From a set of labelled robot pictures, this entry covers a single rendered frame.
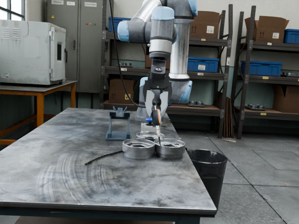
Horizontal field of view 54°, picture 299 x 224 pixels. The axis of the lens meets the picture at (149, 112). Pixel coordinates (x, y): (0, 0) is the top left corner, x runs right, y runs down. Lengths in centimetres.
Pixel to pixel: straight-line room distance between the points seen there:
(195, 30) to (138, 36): 348
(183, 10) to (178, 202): 97
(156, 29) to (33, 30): 233
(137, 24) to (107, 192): 64
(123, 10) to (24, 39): 223
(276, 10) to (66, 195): 511
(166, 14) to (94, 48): 383
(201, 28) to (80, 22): 186
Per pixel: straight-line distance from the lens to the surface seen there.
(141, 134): 110
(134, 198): 68
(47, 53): 316
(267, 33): 485
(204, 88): 510
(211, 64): 460
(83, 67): 481
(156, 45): 97
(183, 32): 144
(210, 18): 460
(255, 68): 481
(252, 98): 536
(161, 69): 90
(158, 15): 100
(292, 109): 511
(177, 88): 145
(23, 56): 324
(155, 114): 95
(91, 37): 480
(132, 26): 112
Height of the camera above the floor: 110
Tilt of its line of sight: 10 degrees down
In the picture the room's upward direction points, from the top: 3 degrees clockwise
